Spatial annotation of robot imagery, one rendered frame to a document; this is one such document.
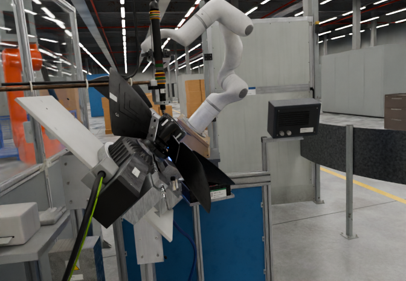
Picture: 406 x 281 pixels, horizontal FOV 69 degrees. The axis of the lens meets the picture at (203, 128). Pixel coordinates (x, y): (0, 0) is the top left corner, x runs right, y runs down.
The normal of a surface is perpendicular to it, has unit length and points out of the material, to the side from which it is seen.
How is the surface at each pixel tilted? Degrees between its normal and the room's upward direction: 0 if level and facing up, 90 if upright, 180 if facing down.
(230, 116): 90
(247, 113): 91
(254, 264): 90
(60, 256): 90
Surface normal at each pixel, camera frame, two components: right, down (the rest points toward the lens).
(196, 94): 0.25, 0.12
